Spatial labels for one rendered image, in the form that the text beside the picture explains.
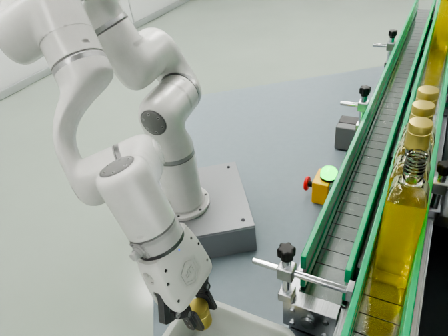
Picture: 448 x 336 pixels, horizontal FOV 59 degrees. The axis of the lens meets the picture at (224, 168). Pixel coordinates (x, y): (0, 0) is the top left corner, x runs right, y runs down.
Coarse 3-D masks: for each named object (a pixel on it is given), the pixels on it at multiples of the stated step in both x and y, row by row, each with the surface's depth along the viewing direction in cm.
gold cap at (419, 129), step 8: (416, 120) 60; (424, 120) 60; (408, 128) 61; (416, 128) 59; (424, 128) 59; (432, 128) 59; (408, 136) 61; (416, 136) 60; (424, 136) 59; (408, 144) 62; (416, 144) 60; (424, 144) 60
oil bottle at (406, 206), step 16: (400, 176) 61; (400, 192) 59; (416, 192) 58; (400, 208) 60; (416, 208) 59; (384, 224) 63; (400, 224) 62; (416, 224) 60; (384, 240) 65; (400, 240) 63; (416, 240) 62; (384, 256) 67; (400, 256) 65; (384, 272) 69; (400, 272) 67
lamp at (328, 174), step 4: (324, 168) 104; (328, 168) 103; (332, 168) 103; (324, 172) 103; (328, 172) 102; (332, 172) 102; (336, 172) 103; (320, 176) 104; (324, 176) 103; (328, 176) 102; (332, 176) 102; (324, 180) 103; (328, 180) 103; (332, 180) 103
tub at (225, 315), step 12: (216, 312) 76; (228, 312) 74; (240, 312) 73; (180, 324) 74; (216, 324) 78; (228, 324) 76; (240, 324) 74; (252, 324) 72; (264, 324) 71; (276, 324) 71
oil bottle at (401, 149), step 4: (400, 140) 71; (404, 140) 69; (400, 144) 69; (400, 148) 68; (404, 148) 68; (432, 148) 69; (396, 152) 69; (400, 152) 68; (404, 152) 68; (428, 152) 66; (396, 156) 69; (428, 160) 66
